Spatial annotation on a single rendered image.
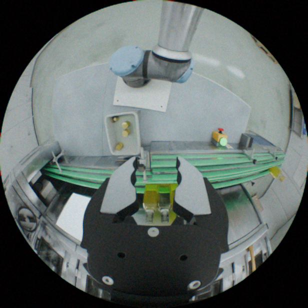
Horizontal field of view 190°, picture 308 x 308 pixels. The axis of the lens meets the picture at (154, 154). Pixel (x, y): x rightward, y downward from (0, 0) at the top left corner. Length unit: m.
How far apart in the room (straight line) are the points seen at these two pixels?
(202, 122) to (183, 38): 0.47
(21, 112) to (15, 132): 0.57
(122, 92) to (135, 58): 0.27
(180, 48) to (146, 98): 0.32
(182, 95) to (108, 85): 0.41
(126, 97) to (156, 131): 0.25
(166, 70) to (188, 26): 0.16
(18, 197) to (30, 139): 2.96
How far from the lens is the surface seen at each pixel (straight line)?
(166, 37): 0.28
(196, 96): 0.58
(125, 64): 0.32
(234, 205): 0.76
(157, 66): 0.32
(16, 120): 3.78
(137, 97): 0.52
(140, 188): 0.54
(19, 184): 0.92
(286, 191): 6.25
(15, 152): 3.66
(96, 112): 0.65
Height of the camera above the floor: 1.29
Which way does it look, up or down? 61 degrees down
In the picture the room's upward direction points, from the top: 176 degrees counter-clockwise
